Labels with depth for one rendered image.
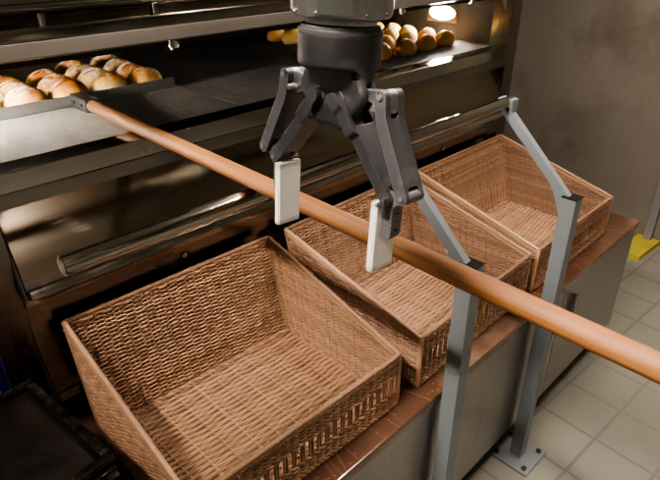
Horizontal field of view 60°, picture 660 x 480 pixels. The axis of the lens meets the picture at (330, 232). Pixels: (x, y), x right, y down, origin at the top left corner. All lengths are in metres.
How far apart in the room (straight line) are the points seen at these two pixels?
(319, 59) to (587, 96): 3.22
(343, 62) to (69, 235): 0.89
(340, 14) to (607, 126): 3.22
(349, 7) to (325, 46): 0.04
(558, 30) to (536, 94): 0.38
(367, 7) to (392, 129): 0.10
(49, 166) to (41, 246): 0.16
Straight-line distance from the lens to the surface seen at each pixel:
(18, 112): 1.55
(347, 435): 1.32
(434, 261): 0.74
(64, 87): 1.60
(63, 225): 1.28
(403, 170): 0.49
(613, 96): 3.61
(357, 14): 0.49
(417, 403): 1.43
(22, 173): 1.21
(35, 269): 1.27
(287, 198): 0.62
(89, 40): 1.05
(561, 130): 3.77
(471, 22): 2.42
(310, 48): 0.51
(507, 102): 1.62
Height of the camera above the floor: 1.57
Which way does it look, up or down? 28 degrees down
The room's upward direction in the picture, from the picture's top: straight up
